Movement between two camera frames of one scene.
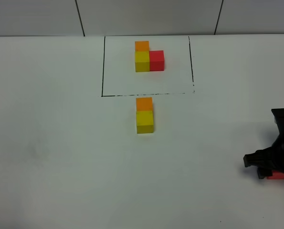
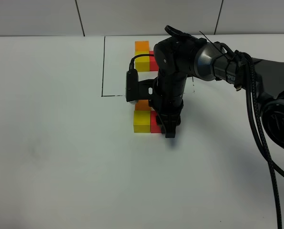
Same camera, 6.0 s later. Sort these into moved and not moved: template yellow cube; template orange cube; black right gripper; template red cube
Moved: black right gripper
Not moved: template orange cube; template red cube; template yellow cube
